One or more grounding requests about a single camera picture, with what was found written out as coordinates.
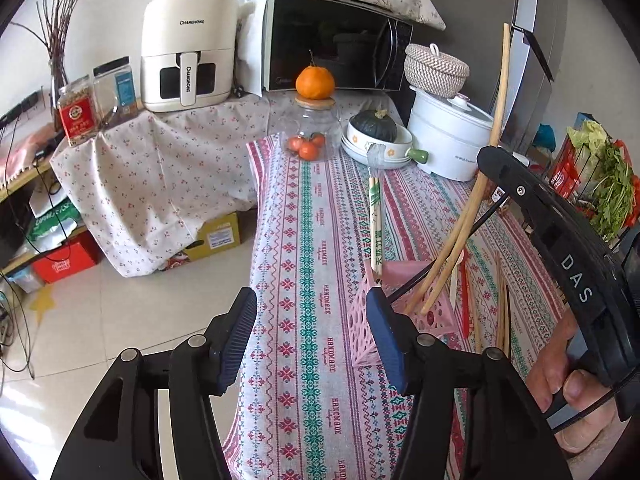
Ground light wooden chopstick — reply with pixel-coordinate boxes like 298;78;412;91
404;23;511;314

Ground red plastic spoon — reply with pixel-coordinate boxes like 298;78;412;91
459;249;471;339

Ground black chopstick gold end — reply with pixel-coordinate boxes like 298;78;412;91
387;192;511;304
503;284;512;361

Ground white plastic spoon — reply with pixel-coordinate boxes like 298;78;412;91
449;255;462;309

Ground person's right hand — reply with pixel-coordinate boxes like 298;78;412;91
526;309;627;455

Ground leafy green vegetables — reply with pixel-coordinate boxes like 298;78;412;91
567;118;639;243

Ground pink perforated utensil basket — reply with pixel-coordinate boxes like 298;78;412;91
346;258;461;371

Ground patterned striped tablecloth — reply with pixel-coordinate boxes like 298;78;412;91
224;136;564;479

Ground red box on shelf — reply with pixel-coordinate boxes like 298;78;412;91
32;231;103;284

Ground white electric cooking pot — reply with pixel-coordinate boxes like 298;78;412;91
407;86;494;182

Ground yellow cardboard box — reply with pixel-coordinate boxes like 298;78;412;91
160;212;241;271

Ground dark green squash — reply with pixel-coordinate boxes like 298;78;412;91
349;110;397;142

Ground woven lidded basket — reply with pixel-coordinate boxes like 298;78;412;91
404;44;470;99

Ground grey refrigerator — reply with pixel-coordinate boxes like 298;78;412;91
412;0;567;153

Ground glass jar with tangerines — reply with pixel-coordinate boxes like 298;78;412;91
270;94;342;162

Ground black microwave oven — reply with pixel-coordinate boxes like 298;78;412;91
235;0;413;96

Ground red label glass jar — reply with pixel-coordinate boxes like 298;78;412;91
58;75;98;146

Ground large orange on jar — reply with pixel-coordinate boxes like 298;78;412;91
295;51;335;101

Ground black lid clear jar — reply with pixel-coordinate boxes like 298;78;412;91
92;56;138;130

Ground white air fryer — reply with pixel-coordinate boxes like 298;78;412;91
140;0;239;113

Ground vase of dry twigs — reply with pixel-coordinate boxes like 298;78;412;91
11;0;79;131

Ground black wire rack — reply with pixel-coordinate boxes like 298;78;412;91
550;130;639;244

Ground white ceramic dish green handle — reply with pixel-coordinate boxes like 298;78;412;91
341;124;428;170

